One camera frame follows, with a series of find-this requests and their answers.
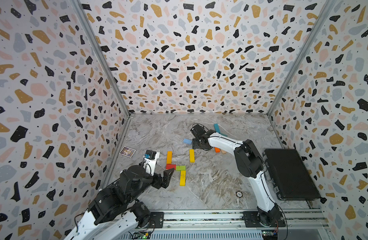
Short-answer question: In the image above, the red block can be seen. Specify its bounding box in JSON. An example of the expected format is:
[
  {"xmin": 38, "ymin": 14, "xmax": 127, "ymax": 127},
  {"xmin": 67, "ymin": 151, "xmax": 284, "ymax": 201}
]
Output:
[{"xmin": 166, "ymin": 164, "xmax": 176, "ymax": 170}]

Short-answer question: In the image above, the lime green block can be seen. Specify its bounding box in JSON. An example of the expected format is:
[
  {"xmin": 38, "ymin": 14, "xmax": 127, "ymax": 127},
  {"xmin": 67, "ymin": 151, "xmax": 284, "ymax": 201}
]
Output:
[{"xmin": 176, "ymin": 166, "xmax": 186, "ymax": 171}]

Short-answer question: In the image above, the yellow block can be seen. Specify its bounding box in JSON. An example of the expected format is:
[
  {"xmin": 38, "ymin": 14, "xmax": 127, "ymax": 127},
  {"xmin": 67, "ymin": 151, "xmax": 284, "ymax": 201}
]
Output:
[
  {"xmin": 180, "ymin": 171, "xmax": 186, "ymax": 187},
  {"xmin": 189, "ymin": 149, "xmax": 195, "ymax": 163}
]

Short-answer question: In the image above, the orange-yellow long block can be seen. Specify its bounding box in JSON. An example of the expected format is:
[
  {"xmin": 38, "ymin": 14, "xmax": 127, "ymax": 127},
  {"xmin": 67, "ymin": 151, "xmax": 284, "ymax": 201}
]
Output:
[{"xmin": 167, "ymin": 151, "xmax": 173, "ymax": 165}]

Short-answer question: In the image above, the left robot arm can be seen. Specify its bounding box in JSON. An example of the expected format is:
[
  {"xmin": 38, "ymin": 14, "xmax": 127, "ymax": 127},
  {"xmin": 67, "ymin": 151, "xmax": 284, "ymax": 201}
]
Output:
[{"xmin": 66, "ymin": 165, "xmax": 175, "ymax": 240}]

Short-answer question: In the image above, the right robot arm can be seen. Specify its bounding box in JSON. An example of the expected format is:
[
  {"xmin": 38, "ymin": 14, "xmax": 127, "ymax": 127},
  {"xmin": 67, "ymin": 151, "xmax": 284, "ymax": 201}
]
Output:
[{"xmin": 190, "ymin": 124, "xmax": 285, "ymax": 227}]

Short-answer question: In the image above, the light blue block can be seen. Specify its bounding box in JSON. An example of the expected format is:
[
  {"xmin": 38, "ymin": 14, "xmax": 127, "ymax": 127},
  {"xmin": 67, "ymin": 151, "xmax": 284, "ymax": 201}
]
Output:
[{"xmin": 183, "ymin": 139, "xmax": 192, "ymax": 145}]

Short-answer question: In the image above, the teal long block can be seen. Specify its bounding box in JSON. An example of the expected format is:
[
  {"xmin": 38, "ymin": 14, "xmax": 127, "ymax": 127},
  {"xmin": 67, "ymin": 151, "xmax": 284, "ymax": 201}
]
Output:
[{"xmin": 214, "ymin": 124, "xmax": 221, "ymax": 134}]

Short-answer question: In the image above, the small printed card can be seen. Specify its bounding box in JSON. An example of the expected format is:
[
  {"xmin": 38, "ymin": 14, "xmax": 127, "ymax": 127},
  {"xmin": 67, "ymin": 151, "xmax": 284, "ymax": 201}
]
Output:
[{"xmin": 120, "ymin": 146, "xmax": 136, "ymax": 158}]

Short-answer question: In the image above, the round table grommet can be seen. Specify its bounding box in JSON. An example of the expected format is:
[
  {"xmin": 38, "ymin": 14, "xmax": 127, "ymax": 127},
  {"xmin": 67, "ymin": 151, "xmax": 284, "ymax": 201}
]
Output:
[{"xmin": 236, "ymin": 191, "xmax": 243, "ymax": 198}]

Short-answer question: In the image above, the black carrying case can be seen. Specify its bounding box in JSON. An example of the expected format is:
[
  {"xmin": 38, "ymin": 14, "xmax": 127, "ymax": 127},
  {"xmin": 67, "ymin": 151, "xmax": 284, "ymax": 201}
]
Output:
[{"xmin": 263, "ymin": 149, "xmax": 320, "ymax": 201}]

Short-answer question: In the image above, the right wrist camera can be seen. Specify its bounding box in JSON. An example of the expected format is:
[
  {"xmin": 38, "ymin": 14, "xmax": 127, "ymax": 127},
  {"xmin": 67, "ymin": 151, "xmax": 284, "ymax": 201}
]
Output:
[{"xmin": 190, "ymin": 124, "xmax": 206, "ymax": 139}]

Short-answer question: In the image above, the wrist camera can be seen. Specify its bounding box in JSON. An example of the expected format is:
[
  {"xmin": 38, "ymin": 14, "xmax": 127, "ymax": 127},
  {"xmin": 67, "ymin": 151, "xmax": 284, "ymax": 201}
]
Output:
[
  {"xmin": 142, "ymin": 150, "xmax": 160, "ymax": 176},
  {"xmin": 190, "ymin": 124, "xmax": 206, "ymax": 139}
]

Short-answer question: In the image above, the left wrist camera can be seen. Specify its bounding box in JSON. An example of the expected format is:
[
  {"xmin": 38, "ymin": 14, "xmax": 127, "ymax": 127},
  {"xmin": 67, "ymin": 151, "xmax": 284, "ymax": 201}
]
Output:
[{"xmin": 142, "ymin": 150, "xmax": 160, "ymax": 176}]

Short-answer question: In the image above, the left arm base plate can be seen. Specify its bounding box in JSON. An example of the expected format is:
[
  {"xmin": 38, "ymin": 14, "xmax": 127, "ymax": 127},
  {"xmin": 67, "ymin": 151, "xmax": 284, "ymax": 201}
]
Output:
[{"xmin": 143, "ymin": 212, "xmax": 165, "ymax": 230}]

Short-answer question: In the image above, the aluminium front rail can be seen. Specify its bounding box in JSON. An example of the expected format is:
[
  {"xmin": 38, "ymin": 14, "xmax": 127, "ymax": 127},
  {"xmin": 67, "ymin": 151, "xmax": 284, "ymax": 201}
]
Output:
[{"xmin": 111, "ymin": 209, "xmax": 331, "ymax": 240}]

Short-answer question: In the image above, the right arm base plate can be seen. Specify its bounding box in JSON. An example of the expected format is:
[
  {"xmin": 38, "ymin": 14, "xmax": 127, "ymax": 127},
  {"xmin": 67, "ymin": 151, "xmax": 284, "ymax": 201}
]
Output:
[{"xmin": 242, "ymin": 211, "xmax": 286, "ymax": 228}]

